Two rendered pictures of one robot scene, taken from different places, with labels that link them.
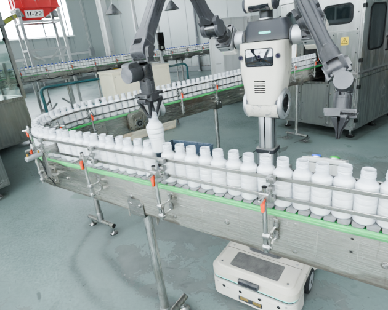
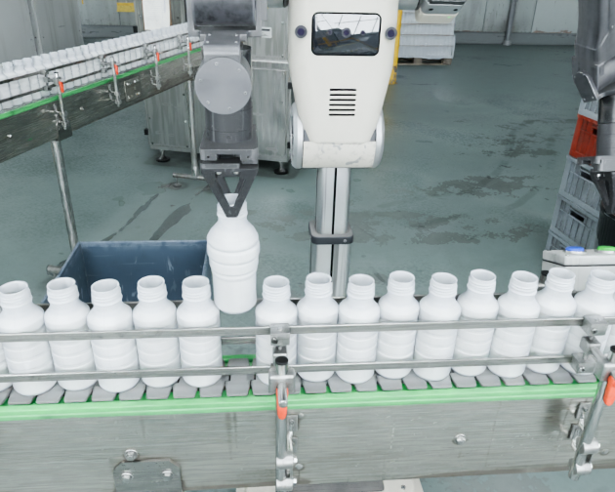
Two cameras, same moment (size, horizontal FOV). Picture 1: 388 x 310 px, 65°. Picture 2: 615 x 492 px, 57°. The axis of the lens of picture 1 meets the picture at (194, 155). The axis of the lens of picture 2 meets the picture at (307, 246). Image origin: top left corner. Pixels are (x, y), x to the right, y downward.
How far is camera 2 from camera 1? 0.82 m
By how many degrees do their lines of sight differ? 39
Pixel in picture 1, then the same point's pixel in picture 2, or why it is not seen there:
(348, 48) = (270, 15)
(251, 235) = (515, 450)
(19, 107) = not seen: outside the picture
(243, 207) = (514, 398)
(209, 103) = (44, 126)
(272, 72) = (375, 69)
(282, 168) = (608, 298)
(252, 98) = (321, 128)
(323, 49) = (609, 36)
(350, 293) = not seen: hidden behind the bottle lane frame
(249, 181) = (528, 339)
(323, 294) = not seen: hidden behind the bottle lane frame
